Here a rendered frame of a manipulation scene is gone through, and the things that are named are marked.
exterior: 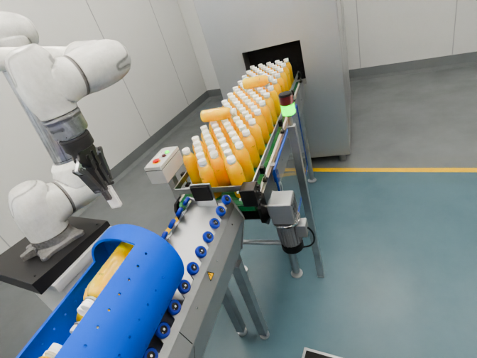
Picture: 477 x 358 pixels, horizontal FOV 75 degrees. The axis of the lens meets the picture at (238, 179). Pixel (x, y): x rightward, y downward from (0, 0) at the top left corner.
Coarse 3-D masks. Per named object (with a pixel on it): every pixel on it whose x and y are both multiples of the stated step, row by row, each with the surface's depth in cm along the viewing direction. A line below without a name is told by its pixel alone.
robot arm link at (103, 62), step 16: (0, 48) 84; (48, 48) 84; (64, 48) 83; (80, 48) 76; (96, 48) 77; (112, 48) 79; (0, 64) 85; (80, 64) 73; (96, 64) 75; (112, 64) 78; (128, 64) 84; (96, 80) 76; (112, 80) 81
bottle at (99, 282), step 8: (120, 248) 90; (128, 248) 90; (112, 256) 87; (120, 256) 87; (104, 264) 86; (112, 264) 85; (120, 264) 86; (104, 272) 83; (112, 272) 84; (96, 280) 81; (104, 280) 81; (88, 288) 81; (96, 288) 80; (88, 296) 79; (96, 296) 80
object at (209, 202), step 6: (192, 186) 137; (198, 186) 136; (204, 186) 134; (210, 186) 135; (192, 192) 137; (198, 192) 136; (204, 192) 135; (210, 192) 135; (198, 198) 138; (204, 198) 137; (210, 198) 136; (198, 204) 143; (204, 204) 142; (210, 204) 140; (216, 204) 139
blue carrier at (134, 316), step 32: (128, 224) 91; (96, 256) 98; (128, 256) 83; (160, 256) 88; (128, 288) 77; (160, 288) 84; (64, 320) 87; (96, 320) 70; (128, 320) 74; (160, 320) 87; (32, 352) 79; (64, 352) 64; (96, 352) 66; (128, 352) 72
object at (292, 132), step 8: (288, 128) 148; (296, 128) 149; (296, 136) 149; (296, 144) 152; (296, 152) 154; (296, 160) 157; (296, 168) 160; (304, 168) 162; (304, 176) 161; (304, 184) 164; (304, 192) 167; (304, 200) 171; (304, 208) 174; (312, 216) 178; (312, 224) 179; (312, 240) 186; (312, 248) 190; (320, 256) 195; (320, 264) 197; (320, 272) 201
